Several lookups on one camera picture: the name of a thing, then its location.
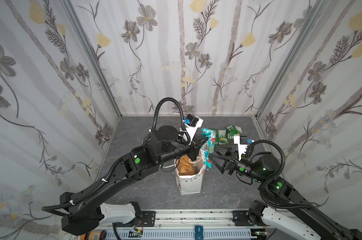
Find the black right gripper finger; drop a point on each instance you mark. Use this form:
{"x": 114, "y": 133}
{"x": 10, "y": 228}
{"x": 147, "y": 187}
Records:
{"x": 220, "y": 163}
{"x": 225, "y": 150}

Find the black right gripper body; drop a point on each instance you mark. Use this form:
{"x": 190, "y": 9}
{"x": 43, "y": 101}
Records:
{"x": 230, "y": 163}

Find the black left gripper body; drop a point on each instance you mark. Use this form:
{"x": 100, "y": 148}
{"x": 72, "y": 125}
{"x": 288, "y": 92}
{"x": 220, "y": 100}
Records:
{"x": 194, "y": 150}

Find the teal snack packet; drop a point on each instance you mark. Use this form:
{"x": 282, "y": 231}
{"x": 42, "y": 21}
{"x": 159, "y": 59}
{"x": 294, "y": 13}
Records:
{"x": 208, "y": 146}

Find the brown snack packet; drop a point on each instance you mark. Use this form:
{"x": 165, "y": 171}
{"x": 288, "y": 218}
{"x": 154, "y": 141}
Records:
{"x": 186, "y": 167}

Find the green yellow snack packet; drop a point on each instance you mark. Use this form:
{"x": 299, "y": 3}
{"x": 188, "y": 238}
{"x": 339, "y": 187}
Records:
{"x": 232, "y": 131}

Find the cartoon animal paper bag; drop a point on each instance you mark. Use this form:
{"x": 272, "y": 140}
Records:
{"x": 189, "y": 185}

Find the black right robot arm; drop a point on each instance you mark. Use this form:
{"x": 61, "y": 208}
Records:
{"x": 282, "y": 206}

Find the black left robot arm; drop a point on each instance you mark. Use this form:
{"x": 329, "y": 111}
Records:
{"x": 84, "y": 211}

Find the brown bottle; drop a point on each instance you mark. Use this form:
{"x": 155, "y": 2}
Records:
{"x": 93, "y": 235}

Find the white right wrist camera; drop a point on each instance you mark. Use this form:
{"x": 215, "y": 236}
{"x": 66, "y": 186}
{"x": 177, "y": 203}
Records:
{"x": 242, "y": 143}

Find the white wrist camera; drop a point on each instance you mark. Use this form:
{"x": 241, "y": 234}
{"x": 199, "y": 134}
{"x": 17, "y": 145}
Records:
{"x": 191, "y": 123}
{"x": 242, "y": 143}

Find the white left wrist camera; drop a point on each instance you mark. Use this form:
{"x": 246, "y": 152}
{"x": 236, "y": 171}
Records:
{"x": 191, "y": 123}

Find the blue clip on rail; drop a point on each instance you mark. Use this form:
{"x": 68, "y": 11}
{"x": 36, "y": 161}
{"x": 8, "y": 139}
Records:
{"x": 198, "y": 233}

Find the aluminium rail base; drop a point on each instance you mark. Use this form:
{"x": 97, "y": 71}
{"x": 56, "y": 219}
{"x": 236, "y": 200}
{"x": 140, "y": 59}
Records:
{"x": 218, "y": 224}

